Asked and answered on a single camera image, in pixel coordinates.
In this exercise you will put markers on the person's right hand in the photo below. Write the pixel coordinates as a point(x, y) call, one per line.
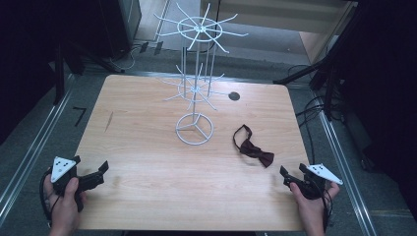
point(309, 205)

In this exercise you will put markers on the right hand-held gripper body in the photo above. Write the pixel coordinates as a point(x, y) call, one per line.
point(316, 179)

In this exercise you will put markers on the black slanted stand beam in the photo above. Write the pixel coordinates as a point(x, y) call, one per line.
point(314, 65)

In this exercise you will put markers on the person's left hand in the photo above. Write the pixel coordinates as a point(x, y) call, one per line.
point(65, 206)

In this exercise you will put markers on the dark cabinet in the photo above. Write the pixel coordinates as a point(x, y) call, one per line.
point(121, 26)

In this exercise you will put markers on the black round table grommet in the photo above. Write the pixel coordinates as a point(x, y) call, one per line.
point(234, 96)

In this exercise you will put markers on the beige wooden panel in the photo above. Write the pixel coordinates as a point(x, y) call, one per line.
point(282, 13)

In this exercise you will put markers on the metal floor rail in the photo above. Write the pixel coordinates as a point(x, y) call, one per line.
point(32, 144)
point(344, 173)

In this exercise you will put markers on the dark red bow tie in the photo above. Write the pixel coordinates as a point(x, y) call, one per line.
point(254, 151)

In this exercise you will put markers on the black upright stand post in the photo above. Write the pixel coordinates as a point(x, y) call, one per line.
point(59, 78)

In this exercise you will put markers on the black tripod leg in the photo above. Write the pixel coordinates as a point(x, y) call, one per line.
point(98, 59)

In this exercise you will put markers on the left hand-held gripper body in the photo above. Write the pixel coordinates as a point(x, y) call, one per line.
point(62, 167)

